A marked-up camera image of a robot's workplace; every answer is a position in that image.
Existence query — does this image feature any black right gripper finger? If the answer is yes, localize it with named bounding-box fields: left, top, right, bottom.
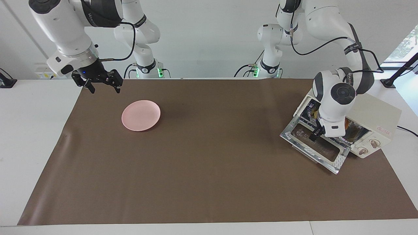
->
left=72, top=71, right=96, bottom=95
left=107, top=69, right=124, bottom=94

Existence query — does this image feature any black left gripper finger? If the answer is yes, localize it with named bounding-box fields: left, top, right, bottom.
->
left=309, top=125, right=326, bottom=142

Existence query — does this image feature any glass oven door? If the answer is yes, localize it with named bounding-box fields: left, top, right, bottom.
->
left=280, top=115, right=351, bottom=175

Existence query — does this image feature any white toaster oven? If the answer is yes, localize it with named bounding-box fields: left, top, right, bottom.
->
left=294, top=92, right=402, bottom=159

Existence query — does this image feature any pink round plate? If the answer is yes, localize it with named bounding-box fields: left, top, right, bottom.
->
left=121, top=100, right=161, bottom=132

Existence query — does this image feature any black stand with pole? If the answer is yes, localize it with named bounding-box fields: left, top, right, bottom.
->
left=380, top=52, right=418, bottom=89

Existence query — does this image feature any brown paper table mat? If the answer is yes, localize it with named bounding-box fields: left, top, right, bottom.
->
left=17, top=78, right=418, bottom=226

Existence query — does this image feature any window with green view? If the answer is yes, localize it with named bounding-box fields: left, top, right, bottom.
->
left=382, top=24, right=418, bottom=68

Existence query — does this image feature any black right base cable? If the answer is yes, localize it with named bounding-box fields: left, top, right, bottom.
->
left=123, top=63, right=138, bottom=79

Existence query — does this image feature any black base cable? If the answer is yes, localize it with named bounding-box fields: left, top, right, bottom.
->
left=233, top=51, right=265, bottom=78
left=123, top=63, right=138, bottom=79

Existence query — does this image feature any metal oven wire rack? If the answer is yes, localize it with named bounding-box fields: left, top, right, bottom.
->
left=300, top=100, right=322, bottom=129

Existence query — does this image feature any white wall socket box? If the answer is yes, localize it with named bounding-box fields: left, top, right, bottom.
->
left=34, top=63, right=63, bottom=80

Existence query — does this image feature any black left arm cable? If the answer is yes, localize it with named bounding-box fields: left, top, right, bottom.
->
left=276, top=0, right=385, bottom=74

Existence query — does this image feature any black oven power cord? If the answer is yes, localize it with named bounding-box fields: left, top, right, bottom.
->
left=397, top=126, right=418, bottom=137

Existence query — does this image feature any black left base cable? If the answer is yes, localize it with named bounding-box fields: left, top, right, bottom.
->
left=233, top=51, right=265, bottom=78

